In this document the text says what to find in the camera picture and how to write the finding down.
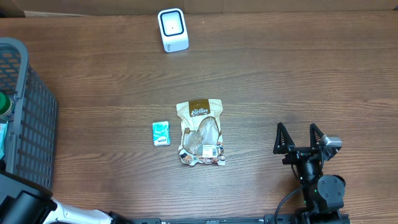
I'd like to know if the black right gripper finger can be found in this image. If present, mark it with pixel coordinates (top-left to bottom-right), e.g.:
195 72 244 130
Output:
310 123 324 148
273 122 295 154

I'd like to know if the brown snack pouch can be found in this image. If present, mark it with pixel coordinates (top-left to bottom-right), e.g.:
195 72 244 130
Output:
176 98 226 166

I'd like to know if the teal tissue pack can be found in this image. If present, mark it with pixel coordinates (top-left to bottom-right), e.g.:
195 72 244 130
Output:
152 121 171 147

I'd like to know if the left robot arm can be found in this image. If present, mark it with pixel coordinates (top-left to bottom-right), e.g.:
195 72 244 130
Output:
1 160 133 224

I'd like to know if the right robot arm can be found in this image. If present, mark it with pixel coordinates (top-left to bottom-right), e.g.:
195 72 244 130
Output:
271 123 350 224

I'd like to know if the white barcode scanner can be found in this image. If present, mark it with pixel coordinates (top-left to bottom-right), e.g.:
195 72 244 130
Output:
157 8 189 53

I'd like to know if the grey plastic basket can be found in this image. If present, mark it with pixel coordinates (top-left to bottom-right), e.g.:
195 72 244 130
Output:
1 37 59 189

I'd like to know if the green capped bottle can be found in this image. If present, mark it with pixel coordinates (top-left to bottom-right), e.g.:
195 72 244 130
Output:
0 92 15 122

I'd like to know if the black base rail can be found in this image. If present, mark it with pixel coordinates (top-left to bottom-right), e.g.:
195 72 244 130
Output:
130 213 351 224

